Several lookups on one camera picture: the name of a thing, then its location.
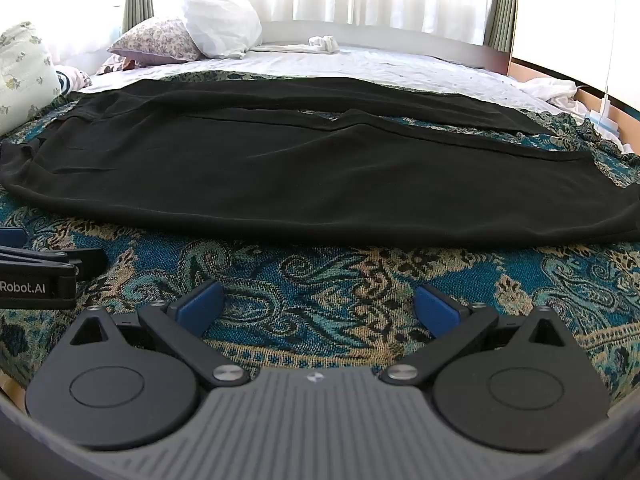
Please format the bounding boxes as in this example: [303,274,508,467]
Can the teal paisley blanket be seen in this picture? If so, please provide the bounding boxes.
[0,71,640,402]

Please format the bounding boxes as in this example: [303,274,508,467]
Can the wooden bed frame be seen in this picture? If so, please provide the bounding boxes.
[509,57,640,157]

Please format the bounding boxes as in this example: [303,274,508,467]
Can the white bed sheet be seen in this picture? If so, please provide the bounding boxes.
[80,44,583,122]

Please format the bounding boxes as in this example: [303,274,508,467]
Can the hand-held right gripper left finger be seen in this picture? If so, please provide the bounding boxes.
[69,280,251,389]

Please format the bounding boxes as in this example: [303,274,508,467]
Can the black pants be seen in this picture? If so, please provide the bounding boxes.
[0,77,640,249]

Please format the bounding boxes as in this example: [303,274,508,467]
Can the small white bundled cloth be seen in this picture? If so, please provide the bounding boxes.
[248,35,341,55]

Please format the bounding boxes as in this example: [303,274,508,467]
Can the pink patterned cloth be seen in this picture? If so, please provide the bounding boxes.
[95,55,137,77]

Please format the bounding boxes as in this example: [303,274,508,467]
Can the crumpled white cloth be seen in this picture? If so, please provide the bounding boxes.
[520,77,624,154]

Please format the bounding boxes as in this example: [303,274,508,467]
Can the white dark-ringed cloth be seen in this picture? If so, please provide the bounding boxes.
[55,66,94,95]

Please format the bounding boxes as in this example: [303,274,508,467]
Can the grey bed headboard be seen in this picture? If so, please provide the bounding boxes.
[260,20,512,74]

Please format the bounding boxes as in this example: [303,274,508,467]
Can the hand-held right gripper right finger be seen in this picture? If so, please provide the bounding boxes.
[378,283,571,389]

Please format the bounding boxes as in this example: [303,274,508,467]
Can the pale green floral quilt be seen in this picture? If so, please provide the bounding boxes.
[0,21,64,136]

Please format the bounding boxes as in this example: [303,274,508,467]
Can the white pillow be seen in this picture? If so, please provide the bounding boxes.
[181,0,264,60]

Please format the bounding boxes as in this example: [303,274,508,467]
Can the light blue packet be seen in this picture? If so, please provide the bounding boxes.
[585,107,621,137]

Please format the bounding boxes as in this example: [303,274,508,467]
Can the thin white hanging cable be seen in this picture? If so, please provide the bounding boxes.
[602,0,619,107]

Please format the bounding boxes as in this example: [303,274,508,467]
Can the purple floral pillow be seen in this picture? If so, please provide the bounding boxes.
[106,16,203,66]

